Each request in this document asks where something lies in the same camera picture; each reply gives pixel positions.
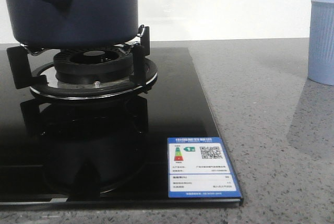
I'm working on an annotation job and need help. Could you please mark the black metal pot support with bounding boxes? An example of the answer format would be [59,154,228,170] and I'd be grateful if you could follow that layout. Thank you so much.
[7,25,158,101]

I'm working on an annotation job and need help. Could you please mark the blue energy label sticker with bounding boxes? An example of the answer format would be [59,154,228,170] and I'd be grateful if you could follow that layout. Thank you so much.
[167,137,242,199]

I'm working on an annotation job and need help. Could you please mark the black glass gas cooktop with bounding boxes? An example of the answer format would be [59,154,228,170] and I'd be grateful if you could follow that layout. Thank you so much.
[1,48,243,210]

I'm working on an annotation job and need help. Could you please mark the light blue ribbed cup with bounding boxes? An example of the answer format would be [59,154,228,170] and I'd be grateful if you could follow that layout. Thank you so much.
[308,0,333,86]

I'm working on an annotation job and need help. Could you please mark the black round gas burner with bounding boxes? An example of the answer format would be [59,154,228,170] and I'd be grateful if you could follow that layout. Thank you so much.
[53,47,133,85]

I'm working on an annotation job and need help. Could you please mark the dark blue cooking pot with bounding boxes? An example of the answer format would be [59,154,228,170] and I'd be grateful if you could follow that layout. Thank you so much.
[6,0,138,49]

